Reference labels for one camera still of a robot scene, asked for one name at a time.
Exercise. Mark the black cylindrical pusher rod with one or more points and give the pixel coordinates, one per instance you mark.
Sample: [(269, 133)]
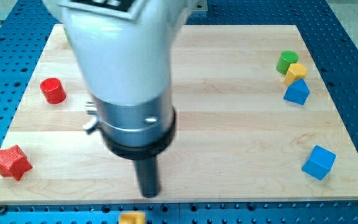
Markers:
[(147, 176)]

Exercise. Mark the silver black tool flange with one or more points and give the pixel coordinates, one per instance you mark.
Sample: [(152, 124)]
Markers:
[(134, 132)]

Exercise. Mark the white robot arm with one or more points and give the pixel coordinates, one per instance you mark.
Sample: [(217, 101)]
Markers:
[(123, 51)]

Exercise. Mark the red star block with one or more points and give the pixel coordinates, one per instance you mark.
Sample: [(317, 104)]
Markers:
[(14, 163)]

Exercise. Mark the blue triangle block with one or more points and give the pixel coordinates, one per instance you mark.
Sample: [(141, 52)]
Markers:
[(297, 92)]

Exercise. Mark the yellow block at bottom edge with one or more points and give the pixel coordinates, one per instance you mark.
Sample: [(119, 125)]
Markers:
[(132, 218)]

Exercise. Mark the red cylinder block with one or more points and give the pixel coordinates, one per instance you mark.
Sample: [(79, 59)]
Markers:
[(53, 91)]

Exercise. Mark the wooden board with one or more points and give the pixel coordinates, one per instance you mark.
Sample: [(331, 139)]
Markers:
[(237, 139)]

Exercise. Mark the green cylinder block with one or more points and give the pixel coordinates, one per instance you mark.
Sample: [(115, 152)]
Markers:
[(287, 57)]

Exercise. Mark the yellow pentagon block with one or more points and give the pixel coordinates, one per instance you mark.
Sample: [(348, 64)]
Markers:
[(295, 72)]

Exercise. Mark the blue cube block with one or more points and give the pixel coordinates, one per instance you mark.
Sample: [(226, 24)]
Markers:
[(319, 163)]

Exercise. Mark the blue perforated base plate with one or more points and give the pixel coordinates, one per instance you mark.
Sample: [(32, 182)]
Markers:
[(23, 36)]

